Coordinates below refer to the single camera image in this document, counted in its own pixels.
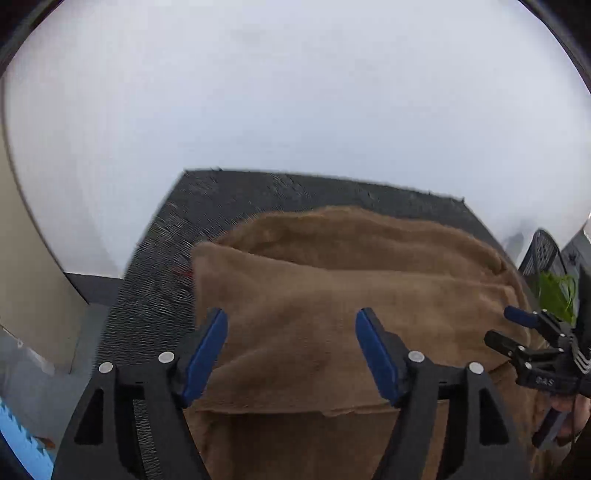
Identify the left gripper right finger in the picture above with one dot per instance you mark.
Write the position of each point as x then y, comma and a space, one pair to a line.
480, 439

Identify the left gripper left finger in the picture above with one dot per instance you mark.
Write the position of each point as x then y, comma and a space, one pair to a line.
129, 422

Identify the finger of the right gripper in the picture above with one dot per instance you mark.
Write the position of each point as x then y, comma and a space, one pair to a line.
544, 322
505, 346

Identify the brown fleece garment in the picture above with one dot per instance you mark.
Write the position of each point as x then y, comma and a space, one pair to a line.
291, 396

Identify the person's right hand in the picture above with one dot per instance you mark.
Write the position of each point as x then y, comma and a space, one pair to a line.
578, 413

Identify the green bag on chair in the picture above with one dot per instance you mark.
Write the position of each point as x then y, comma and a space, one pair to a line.
557, 295

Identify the blue foam floor mat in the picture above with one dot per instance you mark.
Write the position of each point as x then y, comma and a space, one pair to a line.
30, 453

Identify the black mesh chair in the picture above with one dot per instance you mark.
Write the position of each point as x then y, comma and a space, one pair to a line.
543, 256

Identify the black patterned table mat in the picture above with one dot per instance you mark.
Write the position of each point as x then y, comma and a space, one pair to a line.
156, 302

